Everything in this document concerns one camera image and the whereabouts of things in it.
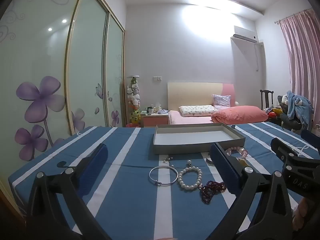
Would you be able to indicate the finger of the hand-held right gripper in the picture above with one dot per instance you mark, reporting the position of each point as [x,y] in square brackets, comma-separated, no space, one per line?
[310,136]
[287,150]

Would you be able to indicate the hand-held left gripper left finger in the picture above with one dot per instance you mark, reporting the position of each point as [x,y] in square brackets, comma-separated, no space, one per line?
[96,160]

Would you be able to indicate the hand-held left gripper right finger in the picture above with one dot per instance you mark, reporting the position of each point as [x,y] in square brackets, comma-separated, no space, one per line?
[225,170]

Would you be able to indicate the grey cardboard tray box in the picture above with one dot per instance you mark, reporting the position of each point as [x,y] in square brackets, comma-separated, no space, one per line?
[190,136]

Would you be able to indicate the thin silver bangle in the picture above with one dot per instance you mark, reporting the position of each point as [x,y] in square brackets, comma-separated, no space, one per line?
[157,183]

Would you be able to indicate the person's right hand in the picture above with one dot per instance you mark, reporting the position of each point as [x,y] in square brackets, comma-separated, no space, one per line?
[303,208]

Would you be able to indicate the red and yellow toy pile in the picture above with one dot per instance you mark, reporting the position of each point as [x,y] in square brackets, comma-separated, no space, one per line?
[274,111]

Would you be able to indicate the blue white striped blanket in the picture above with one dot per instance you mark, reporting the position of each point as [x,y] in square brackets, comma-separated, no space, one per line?
[130,192]

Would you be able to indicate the dark wooden chair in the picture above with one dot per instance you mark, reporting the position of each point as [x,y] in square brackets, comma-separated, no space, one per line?
[262,100]

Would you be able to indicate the pink pillow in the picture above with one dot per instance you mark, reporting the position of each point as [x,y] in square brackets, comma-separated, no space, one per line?
[240,115]

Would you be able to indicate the white patterned pillow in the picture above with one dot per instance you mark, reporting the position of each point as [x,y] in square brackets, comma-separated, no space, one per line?
[197,110]

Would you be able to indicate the pink bed mattress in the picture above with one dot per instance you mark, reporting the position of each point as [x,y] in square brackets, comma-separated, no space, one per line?
[180,118]

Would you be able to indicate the lilac patterned pillow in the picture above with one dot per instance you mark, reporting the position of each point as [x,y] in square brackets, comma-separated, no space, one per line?
[221,101]

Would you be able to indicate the pink nightstand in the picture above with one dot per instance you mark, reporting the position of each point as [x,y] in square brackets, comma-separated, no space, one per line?
[155,121]

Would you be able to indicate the clear tube of plush toys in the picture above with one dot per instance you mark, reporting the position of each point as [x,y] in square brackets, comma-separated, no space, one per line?
[132,97]

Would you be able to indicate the pink curtain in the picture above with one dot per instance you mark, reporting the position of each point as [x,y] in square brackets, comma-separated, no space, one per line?
[305,55]

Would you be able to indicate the beige and pink headboard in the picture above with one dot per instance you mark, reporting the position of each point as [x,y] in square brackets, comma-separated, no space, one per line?
[190,92]

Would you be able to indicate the wardrobe with floral sliding doors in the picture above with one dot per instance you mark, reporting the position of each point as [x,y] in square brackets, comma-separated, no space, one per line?
[85,67]

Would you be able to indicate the white air conditioner pipe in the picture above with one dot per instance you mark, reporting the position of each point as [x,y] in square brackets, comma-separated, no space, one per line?
[257,55]

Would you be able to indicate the white air conditioner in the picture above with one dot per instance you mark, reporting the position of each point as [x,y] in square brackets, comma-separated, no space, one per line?
[243,38]

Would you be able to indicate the curtain rod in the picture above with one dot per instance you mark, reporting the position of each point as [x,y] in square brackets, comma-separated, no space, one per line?
[285,18]

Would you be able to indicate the wall switch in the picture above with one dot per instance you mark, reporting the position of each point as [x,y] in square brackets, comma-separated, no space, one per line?
[157,78]

